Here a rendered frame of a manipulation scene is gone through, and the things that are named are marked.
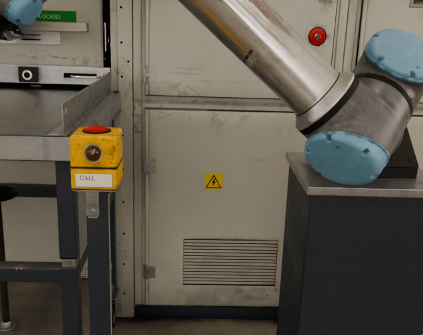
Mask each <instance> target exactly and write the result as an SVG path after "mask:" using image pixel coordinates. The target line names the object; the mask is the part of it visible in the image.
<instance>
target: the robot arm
mask: <svg viewBox="0 0 423 335"><path fill-rule="evenodd" d="M46 1H47V0H0V39H1V40H4V41H12V40H13V39H21V38H22V36H20V35H16V34H22V32H21V30H20V29H22V28H23V27H26V26H29V25H31V24H32V23H34V22H35V21H36V19H37V18H38V17H39V16H40V14H41V12H42V4H44V2H46ZM178 1H179V2H180V3H181V4H182V5H183V6H184V7H185V8H186V9H187V10H188V11H189V12H190V13H192V14H193V15H194V16H195V17H196V18H197V19H198V20H199V21H200V22H201V23H202V24H203V25H204V26H205V27H206V28H207V29H208V30H209V31H210V32H211V33H212V34H213V35H214V36H215V37H216V38H217V39H218V40H219V41H220V42H221V43H222V44H223V45H224V46H226V47H227V48H228V49H229V50H230V51H231V52H232V53H233V54H234V55H235V56H236V57H237V58H238V59H239V60H240V61H241V62H242V63H244V64H245V65H246V66H247V67H248V68H249V69H250V70H251V71H252V72H253V73H254V74H255V75H256V76H257V77H258V78H259V79H260V80H261V81H262V82H263V83H264V84H265V85H266V86H267V87H268V88H269V89H270V90H271V91H272V92H273V93H274V94H275V95H276V96H277V97H279V98H280V99H281V100H282V101H283V102H284V103H285V104H286V105H287V106H288V107H289V108H290V109H291V110H292V111H293V112H294V113H295V115H296V128H297V130H299V131H300V132H301V133H302V134H303V135H304V136H305V137H306V138H307V142H306V143H305V150H304V154H305V158H306V160H307V162H308V164H309V165H310V166H311V167H312V168H313V169H314V170H315V171H316V172H319V173H320V174H321V175H322V176H323V177H325V178H326V179H329V180H331V181H334V182H336V183H340V184H343V185H364V184H367V183H370V182H372V181H373V180H375V179H376V178H377V177H378V176H379V174H380V173H381V171H382V170H383V168H384V167H386V165H387V164H388V162H389V159H390V157H391V155H393V153H395V151H396V150H397V148H398V147H399V145H400V144H401V142H402V139H403V135H404V130H405V128H406V126H407V124H408V122H409V120H410V118H411V116H412V115H413V113H414V111H415V109H416V107H417V105H418V103H419V101H420V99H421V97H422V96H423V38H422V37H419V36H418V35H416V34H414V33H411V32H409V31H405V30H398V29H384V30H381V31H379V32H377V33H375V34H374V35H373V36H372V37H371V39H370V40H369V42H368V43H367V44H366V45H365V49H364V51H363V53H362V55H361V57H360V59H359V61H358V63H357V65H356V67H355V68H354V70H353V71H352V72H337V71H335V70H334V69H333V68H332V67H331V66H330V65H329V64H328V63H327V62H326V61H325V60H324V59H323V58H322V57H321V56H320V55H319V54H318V53H317V52H316V51H315V50H314V49H313V48H312V47H311V46H310V45H309V44H308V43H307V42H306V41H305V40H304V39H303V38H302V37H301V36H300V35H299V34H298V33H297V32H296V31H295V30H294V29H293V28H292V27H291V26H290V25H289V24H288V23H287V22H286V21H285V20H284V19H283V18H282V17H281V16H280V15H279V14H278V13H277V12H276V11H275V10H274V9H273V8H272V7H271V6H270V5H269V4H268V3H267V2H266V1H265V0H178ZM17 30H19V31H17ZM12 31H13V32H14V34H13V33H12Z"/></svg>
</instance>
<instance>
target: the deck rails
mask: <svg viewBox="0 0 423 335"><path fill-rule="evenodd" d="M111 93H112V91H111V72H108V73H107V74H105V75H104V76H102V77H101V78H99V79H98V80H96V81H95V82H93V83H92V84H90V85H89V86H87V87H86V88H84V89H83V90H81V91H80V92H78V93H77V94H75V95H74V96H72V97H70V98H69V99H68V100H66V101H64V102H63V103H62V104H61V109H62V122H61V123H60V124H59V125H58V126H57V127H55V128H54V129H53V130H51V131H50V132H49V133H48V134H47V136H67V135H68V134H69V133H71V131H73V129H75V127H77V125H79V123H81V122H82V121H83V120H84V119H85V118H86V117H87V116H88V115H89V114H90V113H91V112H92V111H93V110H95V109H96V108H97V107H98V106H99V105H100V104H101V103H102V102H103V101H104V100H105V99H106V98H107V97H108V96H109V95H110V94H111ZM64 109H66V114H64Z"/></svg>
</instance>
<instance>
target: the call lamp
mask: <svg viewBox="0 0 423 335"><path fill-rule="evenodd" d="M83 156H84V159H85V160H86V161H87V162H90V163H97V162H99V161H100V160H101V159H102V157H103V150H102V148H101V147H100V146H99V145H97V144H88V145H87V146H86V147H85V148H84V149H83Z"/></svg>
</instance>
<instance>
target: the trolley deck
mask: <svg viewBox="0 0 423 335"><path fill-rule="evenodd" d="M77 93H78V92H69V91H45V90H0V160H15V161H45V162H70V136H71V135H72V134H73V133H74V132H75V131H76V130H77V129H79V127H81V126H87V127H89V126H105V127H108V125H109V124H110V122H111V121H112V120H113V119H114V118H115V116H116V115H117V114H118V112H119V111H120V110H121V92H119V93H115V92H113V93H111V94H110V95H109V96H108V97H107V98H106V99H105V100H104V101H103V102H102V103H101V104H100V105H99V106H98V107H97V108H96V109H95V110H93V111H92V112H91V113H90V114H89V115H88V116H87V117H86V118H85V119H84V120H83V121H82V122H81V123H79V125H77V127H75V129H73V131H71V133H69V134H68V135H67V136H47V134H48V133H49V132H50V131H51V130H53V129H54V128H55V127H57V126H58V125H59V124H60V123H61V122H62V109H61V104H62V103H63V102H64V101H66V100H68V99H69V98H70V97H72V96H74V95H75V94H77Z"/></svg>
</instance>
